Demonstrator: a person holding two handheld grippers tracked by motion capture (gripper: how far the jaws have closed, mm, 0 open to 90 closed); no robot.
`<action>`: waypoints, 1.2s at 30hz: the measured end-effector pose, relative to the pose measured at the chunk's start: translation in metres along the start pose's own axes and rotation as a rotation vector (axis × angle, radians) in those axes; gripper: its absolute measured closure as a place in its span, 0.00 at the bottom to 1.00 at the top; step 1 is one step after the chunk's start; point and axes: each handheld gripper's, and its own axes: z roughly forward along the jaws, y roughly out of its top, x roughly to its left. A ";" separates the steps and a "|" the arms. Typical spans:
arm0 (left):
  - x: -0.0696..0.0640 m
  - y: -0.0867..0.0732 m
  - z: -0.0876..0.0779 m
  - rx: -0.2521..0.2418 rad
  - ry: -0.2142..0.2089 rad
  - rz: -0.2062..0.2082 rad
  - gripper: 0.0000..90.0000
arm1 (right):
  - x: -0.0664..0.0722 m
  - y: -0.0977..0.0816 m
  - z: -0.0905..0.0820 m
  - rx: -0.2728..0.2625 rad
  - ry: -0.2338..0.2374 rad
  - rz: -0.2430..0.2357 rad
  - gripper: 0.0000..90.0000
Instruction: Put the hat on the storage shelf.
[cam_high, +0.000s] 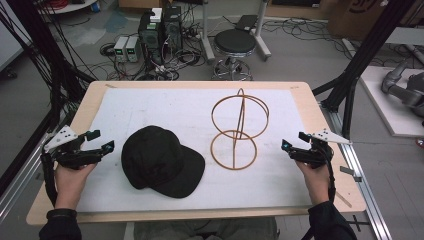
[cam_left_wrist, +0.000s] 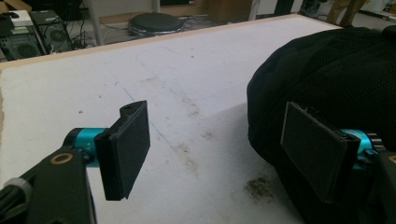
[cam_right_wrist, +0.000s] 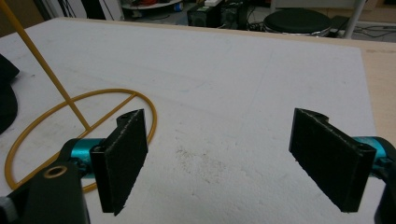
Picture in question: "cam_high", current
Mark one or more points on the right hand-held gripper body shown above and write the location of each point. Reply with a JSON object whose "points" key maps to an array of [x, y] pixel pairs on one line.
{"points": [[316, 151]]}

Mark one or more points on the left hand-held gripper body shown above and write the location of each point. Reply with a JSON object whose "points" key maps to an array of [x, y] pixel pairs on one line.
{"points": [[63, 156]]}

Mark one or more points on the person's left hand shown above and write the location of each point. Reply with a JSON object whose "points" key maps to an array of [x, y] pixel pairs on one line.
{"points": [[70, 186]]}

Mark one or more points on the person's right hand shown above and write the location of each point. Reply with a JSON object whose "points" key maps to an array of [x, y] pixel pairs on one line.
{"points": [[315, 183]]}

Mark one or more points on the black baseball cap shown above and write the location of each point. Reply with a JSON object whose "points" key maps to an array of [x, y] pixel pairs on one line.
{"points": [[156, 160]]}

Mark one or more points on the white floor board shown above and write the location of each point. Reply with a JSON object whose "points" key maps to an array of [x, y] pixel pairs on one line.
{"points": [[383, 113]]}

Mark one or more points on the white table mat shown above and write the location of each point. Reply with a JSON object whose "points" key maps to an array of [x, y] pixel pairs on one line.
{"points": [[173, 110]]}

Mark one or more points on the grey bench power supply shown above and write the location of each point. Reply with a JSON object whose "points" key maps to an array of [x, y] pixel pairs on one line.
{"points": [[120, 48], [132, 49]]}

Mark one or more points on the black computer tower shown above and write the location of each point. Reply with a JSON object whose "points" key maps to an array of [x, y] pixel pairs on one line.
{"points": [[150, 40], [173, 31]]}

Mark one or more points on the person's legs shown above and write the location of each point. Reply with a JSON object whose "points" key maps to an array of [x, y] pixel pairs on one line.
{"points": [[206, 230]]}

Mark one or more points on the black round stool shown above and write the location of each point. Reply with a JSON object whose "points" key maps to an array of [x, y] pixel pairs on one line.
{"points": [[235, 41]]}

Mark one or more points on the dark flat laptop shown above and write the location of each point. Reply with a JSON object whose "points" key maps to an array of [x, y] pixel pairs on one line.
{"points": [[246, 22]]}

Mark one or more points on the white metal stand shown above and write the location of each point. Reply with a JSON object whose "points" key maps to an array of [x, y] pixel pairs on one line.
{"points": [[207, 43]]}

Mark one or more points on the white round table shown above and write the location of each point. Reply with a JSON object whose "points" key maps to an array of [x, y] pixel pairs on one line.
{"points": [[70, 6]]}

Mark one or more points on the brown cardboard box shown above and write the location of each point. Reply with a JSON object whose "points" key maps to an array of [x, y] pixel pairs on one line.
{"points": [[363, 16]]}

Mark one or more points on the white small box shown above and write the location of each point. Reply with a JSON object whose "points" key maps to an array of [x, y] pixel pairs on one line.
{"points": [[156, 15]]}

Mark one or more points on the grey metal bracket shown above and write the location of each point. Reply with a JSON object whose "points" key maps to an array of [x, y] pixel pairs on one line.
{"points": [[350, 172]]}

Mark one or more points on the aluminium rail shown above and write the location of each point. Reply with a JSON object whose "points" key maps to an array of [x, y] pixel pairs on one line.
{"points": [[363, 186], [20, 186]]}

